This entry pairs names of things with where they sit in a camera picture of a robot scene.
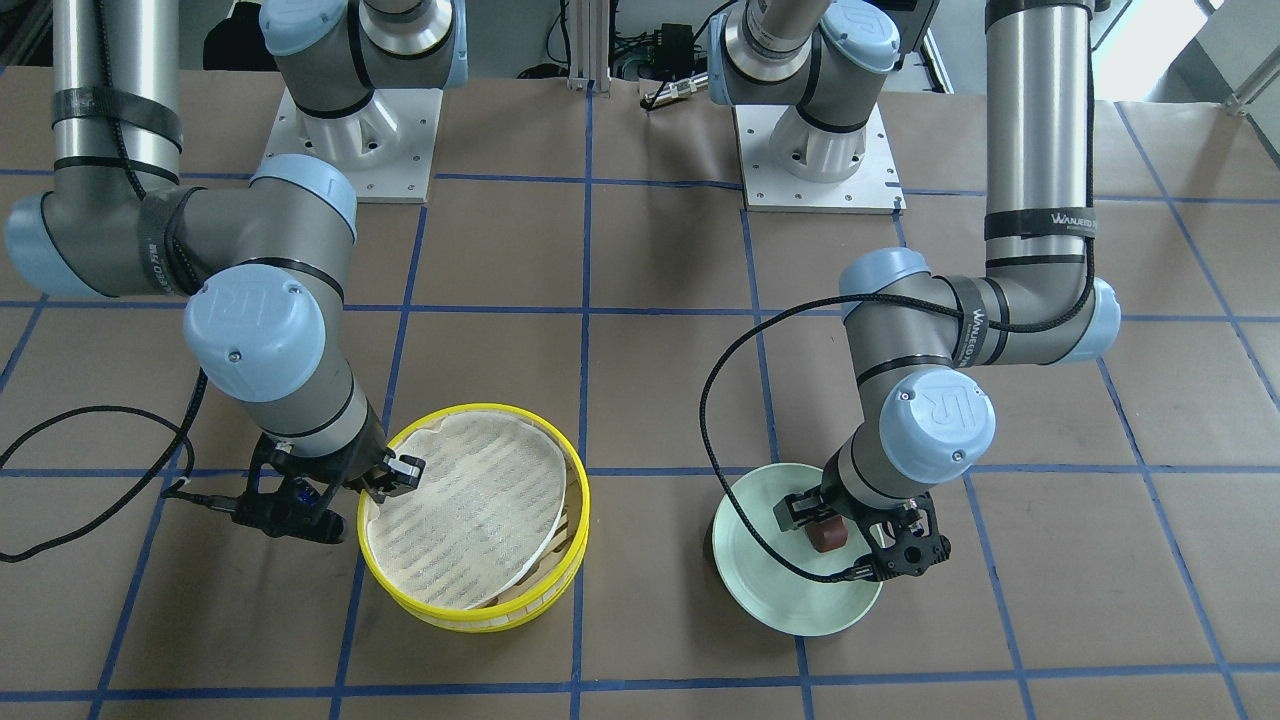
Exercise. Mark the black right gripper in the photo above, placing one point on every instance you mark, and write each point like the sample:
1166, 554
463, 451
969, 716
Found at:
362, 473

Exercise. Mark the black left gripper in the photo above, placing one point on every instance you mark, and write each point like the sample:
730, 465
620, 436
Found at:
857, 514

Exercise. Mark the brown steamed bun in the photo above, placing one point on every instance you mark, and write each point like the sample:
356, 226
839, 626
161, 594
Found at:
828, 535

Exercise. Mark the yellow bamboo steamer top tier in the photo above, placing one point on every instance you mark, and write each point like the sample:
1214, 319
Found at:
551, 573

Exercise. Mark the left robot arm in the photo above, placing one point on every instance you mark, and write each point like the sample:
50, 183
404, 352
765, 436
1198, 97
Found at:
912, 333

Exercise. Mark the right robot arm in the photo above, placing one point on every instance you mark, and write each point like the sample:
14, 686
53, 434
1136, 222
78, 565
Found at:
262, 269

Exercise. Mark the white mesh steamer liner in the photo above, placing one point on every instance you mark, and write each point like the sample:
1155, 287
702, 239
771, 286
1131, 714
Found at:
487, 505

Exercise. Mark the mint green plate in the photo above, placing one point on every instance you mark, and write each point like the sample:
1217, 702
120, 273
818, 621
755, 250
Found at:
769, 592

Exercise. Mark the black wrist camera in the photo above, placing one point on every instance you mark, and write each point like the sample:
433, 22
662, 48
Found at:
902, 541

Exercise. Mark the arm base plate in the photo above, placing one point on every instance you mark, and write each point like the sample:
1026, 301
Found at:
385, 149
787, 165

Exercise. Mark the aluminium frame post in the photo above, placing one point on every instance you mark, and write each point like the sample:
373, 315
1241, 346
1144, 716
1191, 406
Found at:
589, 26

